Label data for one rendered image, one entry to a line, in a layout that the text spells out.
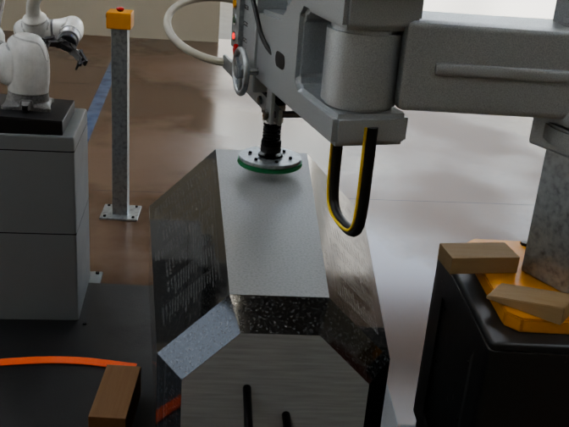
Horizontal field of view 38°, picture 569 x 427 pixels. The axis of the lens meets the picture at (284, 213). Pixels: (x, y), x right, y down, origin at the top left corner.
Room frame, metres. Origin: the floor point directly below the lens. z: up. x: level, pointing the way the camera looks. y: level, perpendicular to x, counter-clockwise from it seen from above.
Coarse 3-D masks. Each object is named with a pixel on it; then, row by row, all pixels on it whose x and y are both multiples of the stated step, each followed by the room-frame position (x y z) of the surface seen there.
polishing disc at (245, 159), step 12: (240, 156) 2.60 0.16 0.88; (252, 156) 2.61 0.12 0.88; (264, 156) 2.60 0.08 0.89; (276, 156) 2.61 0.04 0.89; (288, 156) 2.64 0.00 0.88; (300, 156) 2.65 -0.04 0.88; (252, 168) 2.54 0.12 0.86; (264, 168) 2.53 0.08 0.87; (276, 168) 2.53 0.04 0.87; (288, 168) 2.55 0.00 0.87; (300, 168) 2.60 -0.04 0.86
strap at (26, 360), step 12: (0, 360) 2.57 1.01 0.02; (12, 360) 2.58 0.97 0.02; (24, 360) 2.58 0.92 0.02; (36, 360) 2.59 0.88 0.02; (48, 360) 2.60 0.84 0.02; (60, 360) 2.60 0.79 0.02; (72, 360) 2.61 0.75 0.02; (84, 360) 2.61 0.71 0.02; (96, 360) 2.62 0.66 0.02; (108, 360) 2.63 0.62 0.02
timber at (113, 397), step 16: (112, 368) 2.41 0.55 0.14; (128, 368) 2.42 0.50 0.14; (112, 384) 2.31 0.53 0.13; (128, 384) 2.32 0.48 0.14; (96, 400) 2.22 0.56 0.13; (112, 400) 2.22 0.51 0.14; (128, 400) 2.23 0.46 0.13; (96, 416) 2.14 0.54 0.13; (112, 416) 2.14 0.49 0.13; (128, 416) 2.18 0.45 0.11
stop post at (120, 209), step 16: (112, 16) 4.02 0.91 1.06; (128, 16) 4.02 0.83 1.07; (112, 32) 4.04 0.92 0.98; (128, 32) 4.07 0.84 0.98; (112, 48) 4.04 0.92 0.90; (128, 48) 4.08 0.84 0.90; (112, 64) 4.04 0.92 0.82; (128, 64) 4.08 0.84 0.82; (112, 80) 4.04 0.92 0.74; (128, 80) 4.08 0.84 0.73; (112, 96) 4.04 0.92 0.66; (128, 96) 4.08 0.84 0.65; (112, 112) 4.04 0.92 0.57; (128, 112) 4.08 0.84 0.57; (112, 128) 4.04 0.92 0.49; (128, 128) 4.08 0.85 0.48; (112, 144) 4.04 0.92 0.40; (128, 144) 4.08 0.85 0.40; (112, 160) 4.04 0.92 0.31; (128, 160) 4.08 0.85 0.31; (112, 176) 4.04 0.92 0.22; (128, 176) 4.08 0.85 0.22; (128, 192) 4.08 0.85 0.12; (112, 208) 4.11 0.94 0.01; (128, 208) 4.08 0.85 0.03
